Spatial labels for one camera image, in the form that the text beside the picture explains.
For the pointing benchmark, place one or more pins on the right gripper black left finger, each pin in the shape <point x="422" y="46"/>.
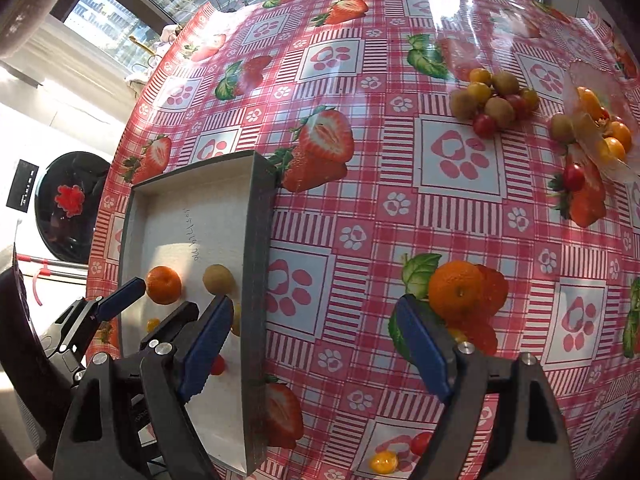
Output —
<point x="129" y="411"/>

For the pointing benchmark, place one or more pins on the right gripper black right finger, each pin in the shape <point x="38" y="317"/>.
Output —
<point x="528" y="439"/>

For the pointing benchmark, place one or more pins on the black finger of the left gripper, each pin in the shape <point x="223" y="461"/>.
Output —
<point x="161" y="340"/>
<point x="75" y="328"/>

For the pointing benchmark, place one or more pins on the orange tangerine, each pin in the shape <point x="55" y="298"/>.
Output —
<point x="455" y="290"/>
<point x="163" y="285"/>

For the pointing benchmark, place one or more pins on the brown kiwi fruit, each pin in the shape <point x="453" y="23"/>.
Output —
<point x="218" y="280"/>

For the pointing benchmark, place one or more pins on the yellow cherry tomato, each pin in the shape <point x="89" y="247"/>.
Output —
<point x="384" y="462"/>
<point x="152" y="324"/>

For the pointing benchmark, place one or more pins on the red cherry tomato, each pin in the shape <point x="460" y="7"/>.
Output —
<point x="419" y="442"/>
<point x="218" y="366"/>

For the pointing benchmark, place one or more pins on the yellow cherry tomato in box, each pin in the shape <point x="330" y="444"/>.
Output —
<point x="152" y="324"/>

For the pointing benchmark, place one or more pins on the red cherry tomato in box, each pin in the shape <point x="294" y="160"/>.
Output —
<point x="218" y="366"/>

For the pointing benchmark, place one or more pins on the grey cardboard box tray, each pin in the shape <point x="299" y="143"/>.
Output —
<point x="214" y="212"/>

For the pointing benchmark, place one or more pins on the black round washer door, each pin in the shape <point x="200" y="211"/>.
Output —
<point x="67" y="202"/>

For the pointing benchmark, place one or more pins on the red tomato in fruit pile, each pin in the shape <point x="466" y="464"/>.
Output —
<point x="484" y="126"/>

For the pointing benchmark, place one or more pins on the red strawberry checkered tablecloth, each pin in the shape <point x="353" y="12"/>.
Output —
<point x="381" y="186"/>

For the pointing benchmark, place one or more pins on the clear plastic fruit bag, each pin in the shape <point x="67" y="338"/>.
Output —
<point x="593" y="100"/>

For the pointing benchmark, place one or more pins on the kiwi in fruit pile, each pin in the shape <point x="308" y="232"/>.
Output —
<point x="462" y="104"/>

